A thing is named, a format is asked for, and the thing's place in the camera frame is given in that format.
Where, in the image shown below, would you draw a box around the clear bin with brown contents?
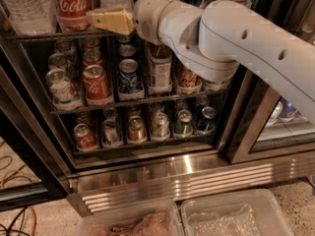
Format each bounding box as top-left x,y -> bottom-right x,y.
72,201 -> 185,236

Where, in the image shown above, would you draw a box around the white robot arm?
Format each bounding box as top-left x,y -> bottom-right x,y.
87,0 -> 315,123

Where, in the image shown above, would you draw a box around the white green can bottom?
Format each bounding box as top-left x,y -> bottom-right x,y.
151,112 -> 170,141

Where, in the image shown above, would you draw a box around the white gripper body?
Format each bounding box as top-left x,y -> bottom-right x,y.
133,0 -> 178,45

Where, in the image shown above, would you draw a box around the black cable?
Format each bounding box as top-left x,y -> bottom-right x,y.
0,206 -> 31,236

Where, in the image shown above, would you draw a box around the orange cable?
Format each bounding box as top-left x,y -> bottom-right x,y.
0,167 -> 37,236

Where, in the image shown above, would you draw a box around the blue can bottom shelf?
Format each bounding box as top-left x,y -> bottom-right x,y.
195,106 -> 217,134

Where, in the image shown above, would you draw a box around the silver can bottom shelf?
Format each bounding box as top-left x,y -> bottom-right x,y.
102,119 -> 122,148

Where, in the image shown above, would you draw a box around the green can bottom shelf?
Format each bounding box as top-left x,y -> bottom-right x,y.
174,109 -> 193,138

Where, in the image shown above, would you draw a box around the red Coca-Cola can front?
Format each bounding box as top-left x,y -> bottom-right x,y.
82,65 -> 113,106

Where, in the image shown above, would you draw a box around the gold can bottom shelf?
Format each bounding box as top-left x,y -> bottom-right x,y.
127,116 -> 147,144

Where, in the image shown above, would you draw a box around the clear bin with plastic wrap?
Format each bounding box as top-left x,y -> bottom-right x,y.
181,189 -> 294,236

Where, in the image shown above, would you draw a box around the red Coca-Cola bottle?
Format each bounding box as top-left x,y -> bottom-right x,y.
55,0 -> 94,31

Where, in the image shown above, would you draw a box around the green can front right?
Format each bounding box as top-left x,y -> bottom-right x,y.
205,81 -> 229,91

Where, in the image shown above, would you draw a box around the red can bottom shelf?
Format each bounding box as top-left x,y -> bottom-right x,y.
73,123 -> 98,151

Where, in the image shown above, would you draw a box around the white front can middle shelf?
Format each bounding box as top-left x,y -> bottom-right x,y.
46,69 -> 82,111

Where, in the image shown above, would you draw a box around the steel glass fridge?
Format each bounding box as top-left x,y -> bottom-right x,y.
0,25 -> 315,216

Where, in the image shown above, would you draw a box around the blue Pepsi can front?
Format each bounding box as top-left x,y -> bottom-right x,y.
118,59 -> 145,101

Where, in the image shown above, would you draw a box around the blue cans behind right door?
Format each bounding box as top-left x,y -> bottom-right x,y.
266,98 -> 306,127

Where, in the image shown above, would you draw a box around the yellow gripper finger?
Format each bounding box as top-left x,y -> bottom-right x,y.
86,8 -> 135,35

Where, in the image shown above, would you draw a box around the brown tea bottle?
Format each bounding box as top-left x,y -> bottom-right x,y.
148,44 -> 172,94

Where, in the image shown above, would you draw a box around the orange gold can front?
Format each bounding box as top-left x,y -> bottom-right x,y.
175,65 -> 202,94

